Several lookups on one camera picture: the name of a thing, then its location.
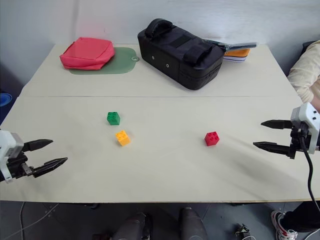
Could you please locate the black carry bag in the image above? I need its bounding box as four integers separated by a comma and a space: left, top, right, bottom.
137, 18, 225, 91

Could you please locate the yellow toy brick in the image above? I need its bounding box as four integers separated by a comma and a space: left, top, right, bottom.
115, 129, 132, 147

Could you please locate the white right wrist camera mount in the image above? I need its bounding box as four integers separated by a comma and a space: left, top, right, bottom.
290, 102, 320, 155

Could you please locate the red toy brick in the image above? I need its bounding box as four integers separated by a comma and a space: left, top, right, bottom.
204, 130, 221, 147

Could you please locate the green toy brick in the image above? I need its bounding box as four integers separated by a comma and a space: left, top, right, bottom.
106, 111, 121, 126

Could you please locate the blue round container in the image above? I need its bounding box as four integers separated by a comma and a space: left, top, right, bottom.
0, 92, 13, 108

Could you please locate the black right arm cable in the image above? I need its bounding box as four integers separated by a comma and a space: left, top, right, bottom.
298, 129, 320, 213

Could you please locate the person's beige sleeved arm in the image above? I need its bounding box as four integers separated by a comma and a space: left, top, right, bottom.
287, 39, 320, 103

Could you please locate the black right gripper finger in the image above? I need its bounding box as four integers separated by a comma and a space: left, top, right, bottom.
260, 119, 293, 130
252, 141, 292, 156

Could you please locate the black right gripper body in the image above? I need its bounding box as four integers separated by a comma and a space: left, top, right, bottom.
288, 122, 311, 160

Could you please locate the orange and white box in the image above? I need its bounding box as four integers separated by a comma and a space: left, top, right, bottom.
222, 47, 251, 64

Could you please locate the white and red sneaker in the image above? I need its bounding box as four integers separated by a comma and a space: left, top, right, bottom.
270, 210, 299, 240

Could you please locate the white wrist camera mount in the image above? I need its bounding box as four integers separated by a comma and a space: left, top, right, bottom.
0, 129, 25, 185
290, 102, 320, 155

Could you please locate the white floor cable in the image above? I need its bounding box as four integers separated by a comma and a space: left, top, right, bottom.
19, 201, 60, 240

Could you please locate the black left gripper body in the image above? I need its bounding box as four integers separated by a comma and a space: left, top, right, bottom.
4, 150, 34, 180

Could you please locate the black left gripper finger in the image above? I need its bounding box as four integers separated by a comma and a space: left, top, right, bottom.
29, 157, 69, 179
21, 138, 54, 153

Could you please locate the green flat mat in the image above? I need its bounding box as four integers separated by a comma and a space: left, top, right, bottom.
68, 46, 138, 76

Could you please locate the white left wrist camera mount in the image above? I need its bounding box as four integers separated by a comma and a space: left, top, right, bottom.
0, 129, 25, 185

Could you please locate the person's dark trouser leg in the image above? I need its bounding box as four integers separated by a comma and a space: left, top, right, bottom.
283, 199, 320, 233

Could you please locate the dark rounded shape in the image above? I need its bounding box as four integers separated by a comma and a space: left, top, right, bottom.
113, 212, 153, 240

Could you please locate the red fabric pouch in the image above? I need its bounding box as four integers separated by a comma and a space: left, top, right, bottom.
59, 36, 116, 72

